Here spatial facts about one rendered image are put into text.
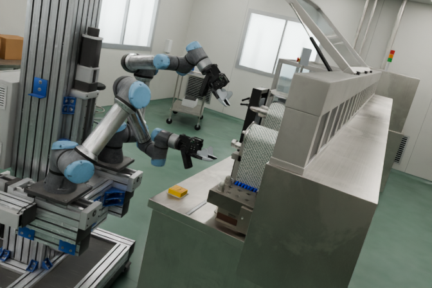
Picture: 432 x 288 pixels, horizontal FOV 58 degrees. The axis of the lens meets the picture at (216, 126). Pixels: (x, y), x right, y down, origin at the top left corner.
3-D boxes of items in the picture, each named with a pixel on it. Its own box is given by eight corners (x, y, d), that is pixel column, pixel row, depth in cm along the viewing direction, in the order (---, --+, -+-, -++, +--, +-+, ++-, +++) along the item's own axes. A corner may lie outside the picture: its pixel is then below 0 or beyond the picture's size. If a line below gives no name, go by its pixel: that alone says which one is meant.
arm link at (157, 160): (156, 159, 212) (159, 140, 209) (168, 167, 204) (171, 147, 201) (143, 159, 206) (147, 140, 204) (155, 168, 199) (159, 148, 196)
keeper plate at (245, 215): (236, 228, 167) (242, 205, 164) (258, 238, 163) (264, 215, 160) (234, 230, 165) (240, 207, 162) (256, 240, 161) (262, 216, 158)
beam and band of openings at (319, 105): (365, 91, 366) (373, 68, 361) (374, 94, 363) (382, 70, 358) (268, 162, 90) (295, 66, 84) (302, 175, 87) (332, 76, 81)
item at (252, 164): (234, 182, 187) (244, 146, 182) (281, 200, 178) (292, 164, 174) (234, 182, 186) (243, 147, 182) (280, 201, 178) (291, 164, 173)
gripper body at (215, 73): (224, 83, 186) (211, 63, 188) (211, 93, 190) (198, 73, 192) (231, 83, 193) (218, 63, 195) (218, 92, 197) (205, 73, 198)
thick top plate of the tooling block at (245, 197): (220, 191, 186) (224, 179, 184) (301, 224, 171) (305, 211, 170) (206, 201, 171) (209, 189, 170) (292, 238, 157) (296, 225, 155)
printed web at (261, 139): (255, 183, 224) (278, 99, 212) (294, 198, 215) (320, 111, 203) (229, 204, 189) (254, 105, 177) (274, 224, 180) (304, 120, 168)
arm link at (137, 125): (101, 78, 186) (135, 153, 215) (111, 83, 179) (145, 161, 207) (121, 66, 192) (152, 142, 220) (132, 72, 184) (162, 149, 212)
